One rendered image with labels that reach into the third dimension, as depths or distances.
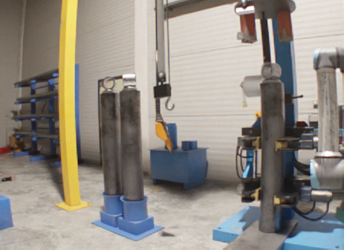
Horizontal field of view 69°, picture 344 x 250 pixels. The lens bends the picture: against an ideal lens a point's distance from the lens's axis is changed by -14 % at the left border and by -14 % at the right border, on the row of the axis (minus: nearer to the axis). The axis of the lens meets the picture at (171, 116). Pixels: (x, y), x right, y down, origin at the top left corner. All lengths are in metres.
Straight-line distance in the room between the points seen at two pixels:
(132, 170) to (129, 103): 0.66
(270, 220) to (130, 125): 1.59
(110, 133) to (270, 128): 1.62
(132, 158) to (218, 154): 2.50
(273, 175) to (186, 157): 2.31
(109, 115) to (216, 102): 2.46
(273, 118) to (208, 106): 2.82
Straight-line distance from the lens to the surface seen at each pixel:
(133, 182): 2.89
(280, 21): 2.71
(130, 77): 2.87
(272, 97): 2.43
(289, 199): 2.50
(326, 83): 1.53
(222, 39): 5.11
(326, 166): 1.46
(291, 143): 2.40
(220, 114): 5.01
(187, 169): 4.58
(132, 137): 2.82
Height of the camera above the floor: 1.23
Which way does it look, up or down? 1 degrees down
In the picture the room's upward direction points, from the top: 2 degrees counter-clockwise
